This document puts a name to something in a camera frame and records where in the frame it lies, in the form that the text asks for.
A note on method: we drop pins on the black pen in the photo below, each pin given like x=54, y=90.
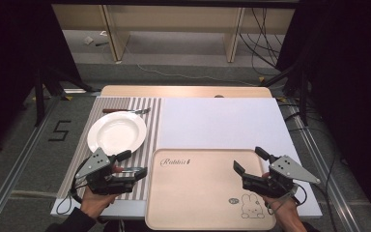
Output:
x=101, y=43

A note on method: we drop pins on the beige wooden shelf unit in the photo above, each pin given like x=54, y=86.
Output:
x=174, y=19

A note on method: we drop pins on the person's left hand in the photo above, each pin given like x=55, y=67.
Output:
x=96, y=203

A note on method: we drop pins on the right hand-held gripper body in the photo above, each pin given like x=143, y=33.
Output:
x=278, y=179

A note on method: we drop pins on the white paper scrap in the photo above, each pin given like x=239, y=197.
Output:
x=88, y=40

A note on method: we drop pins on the white board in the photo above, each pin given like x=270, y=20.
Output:
x=225, y=124

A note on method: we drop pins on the black metal stand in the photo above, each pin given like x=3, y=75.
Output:
x=40, y=96
x=301, y=93

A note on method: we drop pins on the person's right hand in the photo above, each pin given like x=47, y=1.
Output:
x=281, y=211

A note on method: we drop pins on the aluminium rail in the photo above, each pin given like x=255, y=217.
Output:
x=328, y=180
x=16, y=167

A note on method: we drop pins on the light wooden table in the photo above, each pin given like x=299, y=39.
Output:
x=186, y=91

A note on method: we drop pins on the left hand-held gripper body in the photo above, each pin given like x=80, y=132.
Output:
x=98, y=174

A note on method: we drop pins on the dark curtain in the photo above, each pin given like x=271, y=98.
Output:
x=344, y=64
x=16, y=48

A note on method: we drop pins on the grey striped placemat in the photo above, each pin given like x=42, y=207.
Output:
x=148, y=129

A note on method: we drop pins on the white round plate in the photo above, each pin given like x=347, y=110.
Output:
x=117, y=132

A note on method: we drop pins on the beige tray with rabbit print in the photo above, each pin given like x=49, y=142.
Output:
x=199, y=190

